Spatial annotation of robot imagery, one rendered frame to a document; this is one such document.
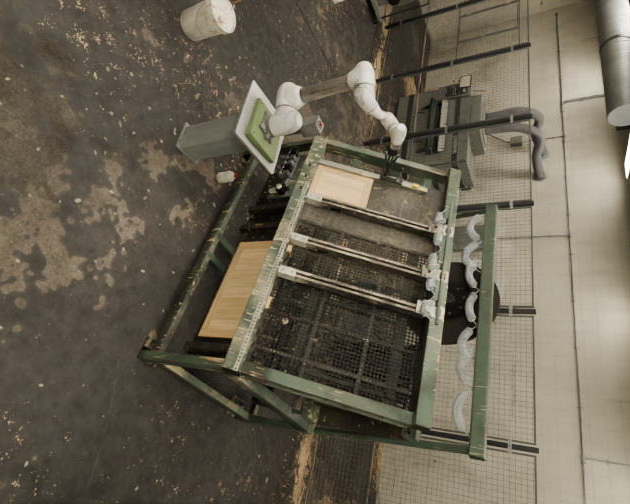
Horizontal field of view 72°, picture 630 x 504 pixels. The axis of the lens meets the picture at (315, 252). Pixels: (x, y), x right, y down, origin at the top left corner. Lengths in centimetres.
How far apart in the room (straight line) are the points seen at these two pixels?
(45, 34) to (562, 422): 746
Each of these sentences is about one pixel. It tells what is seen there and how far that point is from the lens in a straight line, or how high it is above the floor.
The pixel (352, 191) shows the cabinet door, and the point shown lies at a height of 118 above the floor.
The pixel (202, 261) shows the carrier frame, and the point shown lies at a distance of 358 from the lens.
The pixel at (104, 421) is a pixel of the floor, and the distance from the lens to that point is 337.
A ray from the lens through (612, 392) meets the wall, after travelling 781.
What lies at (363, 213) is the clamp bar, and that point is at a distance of 346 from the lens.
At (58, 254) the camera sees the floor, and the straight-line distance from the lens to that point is 305.
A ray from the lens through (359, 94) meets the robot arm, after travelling 302.
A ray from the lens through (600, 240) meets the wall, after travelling 867.
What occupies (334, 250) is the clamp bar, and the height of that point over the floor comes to 121.
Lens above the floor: 263
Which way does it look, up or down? 29 degrees down
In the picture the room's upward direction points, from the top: 88 degrees clockwise
